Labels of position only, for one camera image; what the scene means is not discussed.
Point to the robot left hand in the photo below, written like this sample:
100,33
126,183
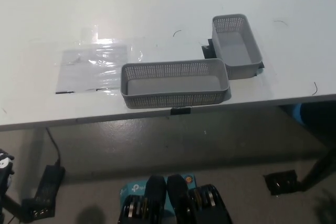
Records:
5,165

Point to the short grey perforated basket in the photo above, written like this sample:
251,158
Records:
236,45

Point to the teal tp-link box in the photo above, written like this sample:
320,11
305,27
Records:
136,188

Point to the black power adapter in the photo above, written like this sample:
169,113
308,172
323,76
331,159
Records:
50,184

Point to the clear plastic sheet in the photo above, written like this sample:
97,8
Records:
89,66

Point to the long grey perforated basket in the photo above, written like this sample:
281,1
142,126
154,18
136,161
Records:
173,100

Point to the black tape strip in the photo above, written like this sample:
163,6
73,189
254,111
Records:
180,111

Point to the black floor tape patch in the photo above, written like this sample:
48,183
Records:
283,183

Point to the blue object under table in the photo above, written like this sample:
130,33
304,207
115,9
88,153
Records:
297,115

